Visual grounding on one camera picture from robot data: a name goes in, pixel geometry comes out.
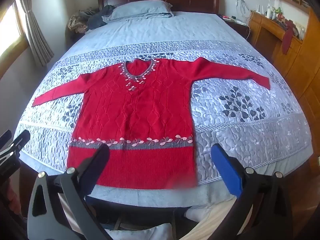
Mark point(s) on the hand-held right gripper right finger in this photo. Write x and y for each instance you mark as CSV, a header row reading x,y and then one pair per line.
x,y
225,165

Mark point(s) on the white bottle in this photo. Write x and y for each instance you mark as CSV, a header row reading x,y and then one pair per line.
x,y
269,11

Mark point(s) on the grey leaf-patterned quilt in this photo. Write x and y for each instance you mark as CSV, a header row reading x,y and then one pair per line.
x,y
237,130

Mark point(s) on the window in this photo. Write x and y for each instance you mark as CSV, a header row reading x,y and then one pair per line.
x,y
11,27

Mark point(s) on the dark red hanging cloth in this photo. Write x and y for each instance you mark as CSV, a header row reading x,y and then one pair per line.
x,y
288,38

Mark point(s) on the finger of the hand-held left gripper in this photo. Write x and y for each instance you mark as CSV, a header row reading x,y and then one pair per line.
x,y
5,137
21,140

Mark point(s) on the light blue bedsheet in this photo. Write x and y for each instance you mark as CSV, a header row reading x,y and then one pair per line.
x,y
150,195

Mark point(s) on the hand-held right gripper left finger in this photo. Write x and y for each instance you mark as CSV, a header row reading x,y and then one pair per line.
x,y
98,158

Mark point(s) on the dark wooden nightstand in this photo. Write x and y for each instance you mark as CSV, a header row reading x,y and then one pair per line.
x,y
237,26

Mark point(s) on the light blue pillow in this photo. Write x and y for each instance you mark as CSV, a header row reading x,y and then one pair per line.
x,y
140,8

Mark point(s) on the wooden desk cabinet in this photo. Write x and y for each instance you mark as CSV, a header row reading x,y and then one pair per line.
x,y
275,47

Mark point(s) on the red knitted sweater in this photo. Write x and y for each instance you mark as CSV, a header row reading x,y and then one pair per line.
x,y
135,110

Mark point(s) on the beige curtain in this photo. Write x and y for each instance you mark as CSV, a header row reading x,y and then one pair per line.
x,y
37,27

